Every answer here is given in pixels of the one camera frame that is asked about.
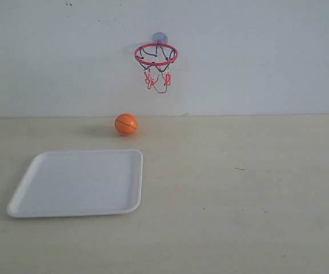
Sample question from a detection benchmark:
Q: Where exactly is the small orange basketball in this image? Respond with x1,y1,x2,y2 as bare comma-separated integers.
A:
114,113,138,136

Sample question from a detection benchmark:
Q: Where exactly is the red mini basketball hoop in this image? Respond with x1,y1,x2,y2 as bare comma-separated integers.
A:
134,43,179,94

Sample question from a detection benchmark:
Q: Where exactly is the clear suction cup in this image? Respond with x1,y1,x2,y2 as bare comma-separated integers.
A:
152,32,168,44

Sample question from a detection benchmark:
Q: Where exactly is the white rectangular tray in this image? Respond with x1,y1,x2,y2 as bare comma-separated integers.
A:
7,149,143,218

